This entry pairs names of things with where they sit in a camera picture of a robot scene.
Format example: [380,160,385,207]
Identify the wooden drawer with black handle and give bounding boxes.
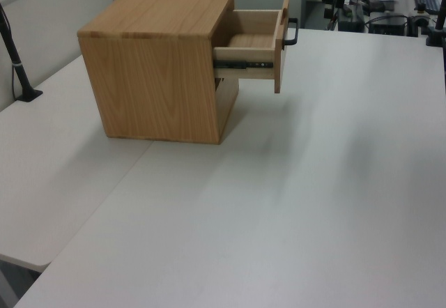
[213,0,290,94]

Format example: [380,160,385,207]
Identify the black metal drawer handle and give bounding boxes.
[282,17,298,47]

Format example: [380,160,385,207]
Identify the wooden two-drawer cabinet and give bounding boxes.
[77,0,241,146]

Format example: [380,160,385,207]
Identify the black electronic unit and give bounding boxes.
[368,15,409,37]

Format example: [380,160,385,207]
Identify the black drawer slide rail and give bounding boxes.
[213,59,275,70]

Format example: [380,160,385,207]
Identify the black camera stand pole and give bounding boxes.
[0,3,44,102]

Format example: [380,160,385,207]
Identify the black clamp mount pole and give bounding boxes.
[424,0,446,47]

